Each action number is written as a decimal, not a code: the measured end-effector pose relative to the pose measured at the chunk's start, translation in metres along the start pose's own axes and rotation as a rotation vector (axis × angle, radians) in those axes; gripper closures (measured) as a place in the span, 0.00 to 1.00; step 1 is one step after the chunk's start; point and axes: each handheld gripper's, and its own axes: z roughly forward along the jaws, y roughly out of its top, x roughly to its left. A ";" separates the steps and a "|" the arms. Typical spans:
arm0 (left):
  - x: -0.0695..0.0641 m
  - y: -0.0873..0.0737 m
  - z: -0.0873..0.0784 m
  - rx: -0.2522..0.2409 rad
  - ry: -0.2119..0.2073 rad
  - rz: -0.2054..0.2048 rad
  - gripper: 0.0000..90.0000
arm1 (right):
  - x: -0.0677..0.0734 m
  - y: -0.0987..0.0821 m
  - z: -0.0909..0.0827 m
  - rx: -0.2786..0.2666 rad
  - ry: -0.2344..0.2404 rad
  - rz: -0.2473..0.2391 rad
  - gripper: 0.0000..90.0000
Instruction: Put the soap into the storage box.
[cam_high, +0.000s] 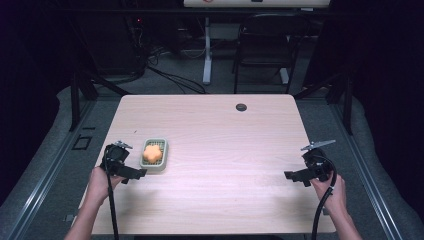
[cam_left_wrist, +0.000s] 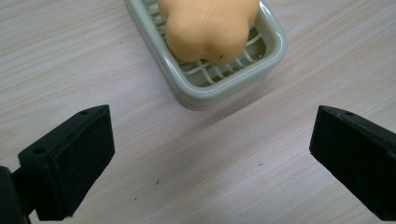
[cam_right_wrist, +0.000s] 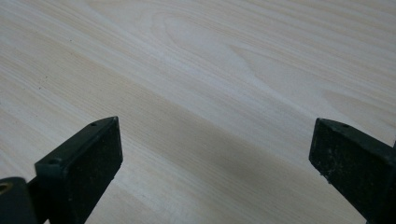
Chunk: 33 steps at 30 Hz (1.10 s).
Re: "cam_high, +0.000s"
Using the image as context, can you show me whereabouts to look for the black floor cables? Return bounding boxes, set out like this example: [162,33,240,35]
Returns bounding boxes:
[133,19,208,95]

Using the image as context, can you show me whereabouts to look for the person's right hand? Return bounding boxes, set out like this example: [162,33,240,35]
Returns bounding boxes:
[309,173,348,216]

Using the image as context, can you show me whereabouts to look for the orange flower-shaped soap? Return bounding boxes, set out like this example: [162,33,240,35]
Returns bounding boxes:
[143,144,164,165]

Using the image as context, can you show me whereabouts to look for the black folding chair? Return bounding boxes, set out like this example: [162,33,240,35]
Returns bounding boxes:
[231,13,312,95]

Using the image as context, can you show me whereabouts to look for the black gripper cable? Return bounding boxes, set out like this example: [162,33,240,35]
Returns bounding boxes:
[311,154,338,240]
[103,146,120,240]

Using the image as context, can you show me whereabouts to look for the person's left hand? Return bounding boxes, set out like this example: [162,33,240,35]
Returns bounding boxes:
[85,165,125,208]

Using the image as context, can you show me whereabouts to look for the dark computer tower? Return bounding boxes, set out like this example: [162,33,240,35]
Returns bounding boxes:
[75,13,146,77]

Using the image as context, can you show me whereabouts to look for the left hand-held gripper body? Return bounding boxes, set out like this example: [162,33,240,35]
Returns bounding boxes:
[99,140,134,178]

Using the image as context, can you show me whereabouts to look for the black metal stand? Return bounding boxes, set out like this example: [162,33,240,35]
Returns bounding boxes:
[68,64,132,133]
[293,64,355,136]

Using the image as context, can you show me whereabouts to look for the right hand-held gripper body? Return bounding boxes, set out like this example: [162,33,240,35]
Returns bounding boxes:
[300,139,337,183]

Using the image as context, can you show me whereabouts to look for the green soap dish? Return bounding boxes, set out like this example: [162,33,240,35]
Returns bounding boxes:
[139,137,169,173]

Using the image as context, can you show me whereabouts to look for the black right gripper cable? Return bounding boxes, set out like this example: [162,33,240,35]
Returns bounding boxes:
[311,154,338,240]

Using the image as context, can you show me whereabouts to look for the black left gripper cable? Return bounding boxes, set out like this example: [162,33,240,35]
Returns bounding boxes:
[103,146,120,240]

